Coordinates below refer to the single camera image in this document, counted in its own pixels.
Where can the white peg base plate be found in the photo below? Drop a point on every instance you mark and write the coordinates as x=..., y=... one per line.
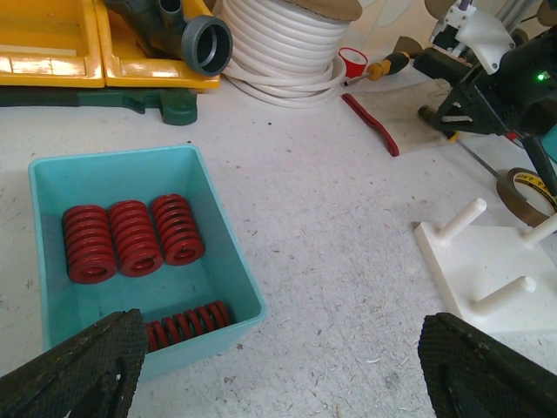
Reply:
x=496, y=278

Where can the small black yellow screwdriver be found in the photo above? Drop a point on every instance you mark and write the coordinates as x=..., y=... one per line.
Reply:
x=461, y=143

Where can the teal plastic tray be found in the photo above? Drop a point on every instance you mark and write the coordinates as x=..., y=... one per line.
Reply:
x=58, y=184

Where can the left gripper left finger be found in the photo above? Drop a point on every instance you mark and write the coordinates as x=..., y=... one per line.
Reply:
x=92, y=374

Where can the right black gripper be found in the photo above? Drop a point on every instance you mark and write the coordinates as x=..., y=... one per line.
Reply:
x=472, y=105

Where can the red white tape roll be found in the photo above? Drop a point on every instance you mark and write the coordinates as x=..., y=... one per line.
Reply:
x=355, y=61

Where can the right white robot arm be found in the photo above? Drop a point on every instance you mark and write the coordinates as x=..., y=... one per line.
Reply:
x=509, y=86

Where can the brown packing tape roll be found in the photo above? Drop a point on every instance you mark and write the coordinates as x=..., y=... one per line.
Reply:
x=526, y=196

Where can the grey pipe fitting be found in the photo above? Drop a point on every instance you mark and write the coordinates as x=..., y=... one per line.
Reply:
x=204, y=42

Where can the yellow storage bins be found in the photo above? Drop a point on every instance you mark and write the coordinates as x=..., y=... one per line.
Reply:
x=82, y=44

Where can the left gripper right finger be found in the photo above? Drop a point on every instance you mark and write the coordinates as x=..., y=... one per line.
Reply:
x=470, y=374

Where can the small red spring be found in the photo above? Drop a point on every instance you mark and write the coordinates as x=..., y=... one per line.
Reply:
x=187, y=325

